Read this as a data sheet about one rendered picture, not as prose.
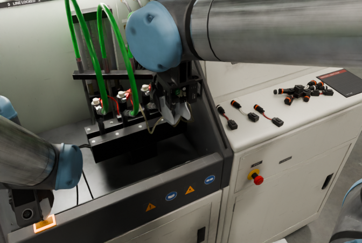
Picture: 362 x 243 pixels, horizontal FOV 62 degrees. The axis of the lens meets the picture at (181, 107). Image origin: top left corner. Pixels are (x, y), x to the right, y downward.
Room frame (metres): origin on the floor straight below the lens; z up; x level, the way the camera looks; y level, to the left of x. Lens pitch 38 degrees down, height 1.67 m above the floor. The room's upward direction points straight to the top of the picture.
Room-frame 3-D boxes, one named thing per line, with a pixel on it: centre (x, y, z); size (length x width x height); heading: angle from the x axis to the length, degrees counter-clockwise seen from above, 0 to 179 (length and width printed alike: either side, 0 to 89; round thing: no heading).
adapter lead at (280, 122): (0.81, -0.30, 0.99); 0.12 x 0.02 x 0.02; 35
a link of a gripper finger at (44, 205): (0.45, 0.34, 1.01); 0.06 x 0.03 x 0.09; 27
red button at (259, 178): (0.69, -0.27, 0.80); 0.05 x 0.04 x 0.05; 117
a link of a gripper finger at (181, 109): (0.52, 0.00, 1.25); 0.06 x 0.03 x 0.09; 27
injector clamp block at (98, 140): (0.79, 0.15, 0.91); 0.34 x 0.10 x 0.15; 117
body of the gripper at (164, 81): (0.51, 0.01, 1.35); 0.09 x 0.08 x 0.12; 27
